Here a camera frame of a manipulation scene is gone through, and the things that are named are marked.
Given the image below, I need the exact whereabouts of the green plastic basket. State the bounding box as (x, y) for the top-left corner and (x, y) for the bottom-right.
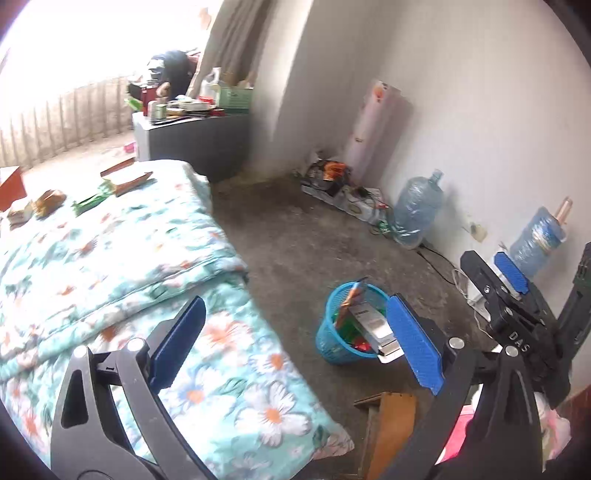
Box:
(218, 85), (254, 114)

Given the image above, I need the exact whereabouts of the orange red snack packet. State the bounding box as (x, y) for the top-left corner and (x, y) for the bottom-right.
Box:
(100, 159), (156, 197)

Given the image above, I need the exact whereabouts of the beige curtain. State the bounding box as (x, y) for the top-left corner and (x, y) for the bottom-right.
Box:
(189, 0), (315, 93)

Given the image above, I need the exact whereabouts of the floral quilted blanket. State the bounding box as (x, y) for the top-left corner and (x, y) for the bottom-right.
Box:
(0, 159), (355, 480)

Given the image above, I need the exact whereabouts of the person's pink clothing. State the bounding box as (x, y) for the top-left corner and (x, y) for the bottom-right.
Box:
(436, 397), (573, 468)

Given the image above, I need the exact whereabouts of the water jug with pump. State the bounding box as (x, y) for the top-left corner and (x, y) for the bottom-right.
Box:
(508, 198), (574, 280)

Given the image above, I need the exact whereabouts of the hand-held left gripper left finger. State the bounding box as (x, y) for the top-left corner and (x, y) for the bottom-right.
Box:
(50, 295), (218, 480)

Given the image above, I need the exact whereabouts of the small brown striped packet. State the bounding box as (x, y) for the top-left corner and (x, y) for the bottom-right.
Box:
(34, 189), (68, 217)

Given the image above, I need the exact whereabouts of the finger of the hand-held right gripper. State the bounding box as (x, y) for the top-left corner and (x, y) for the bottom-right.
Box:
(460, 250), (511, 324)
(493, 251), (557, 324)

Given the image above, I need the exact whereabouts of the clear blue water jug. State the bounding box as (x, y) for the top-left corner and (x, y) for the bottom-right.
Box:
(392, 169), (445, 250)

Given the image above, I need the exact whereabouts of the metal window railing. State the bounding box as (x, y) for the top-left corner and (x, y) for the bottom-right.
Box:
(0, 76), (136, 169)

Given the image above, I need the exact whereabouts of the tall white carton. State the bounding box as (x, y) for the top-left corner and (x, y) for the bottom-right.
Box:
(344, 79), (414, 182)

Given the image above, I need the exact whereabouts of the white plastic jug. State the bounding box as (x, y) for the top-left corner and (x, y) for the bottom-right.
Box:
(198, 67), (222, 104)

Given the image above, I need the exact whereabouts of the black bag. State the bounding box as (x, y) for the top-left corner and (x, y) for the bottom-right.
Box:
(148, 50), (199, 100)

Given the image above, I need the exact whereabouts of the grey cabinet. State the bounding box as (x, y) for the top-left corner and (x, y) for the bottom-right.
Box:
(131, 111), (252, 184)

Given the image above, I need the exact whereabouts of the orange cardboard box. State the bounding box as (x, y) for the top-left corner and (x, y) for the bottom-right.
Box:
(0, 166), (25, 213)

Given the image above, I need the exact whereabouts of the bright green packet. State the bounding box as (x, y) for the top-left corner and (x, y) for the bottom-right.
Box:
(73, 182), (116, 217)

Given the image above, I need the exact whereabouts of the pink orange snack bag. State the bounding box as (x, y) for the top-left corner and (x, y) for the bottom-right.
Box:
(335, 277), (370, 331)

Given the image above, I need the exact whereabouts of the blue plastic basket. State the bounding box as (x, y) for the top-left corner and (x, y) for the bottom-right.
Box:
(315, 281), (403, 366)

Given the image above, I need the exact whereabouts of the black cable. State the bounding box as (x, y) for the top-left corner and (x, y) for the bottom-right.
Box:
(417, 244), (468, 288)

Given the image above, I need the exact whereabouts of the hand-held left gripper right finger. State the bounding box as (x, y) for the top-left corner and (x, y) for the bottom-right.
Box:
(379, 292), (548, 480)

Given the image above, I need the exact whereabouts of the white cable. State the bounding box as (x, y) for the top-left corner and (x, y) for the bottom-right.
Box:
(454, 269), (498, 334)

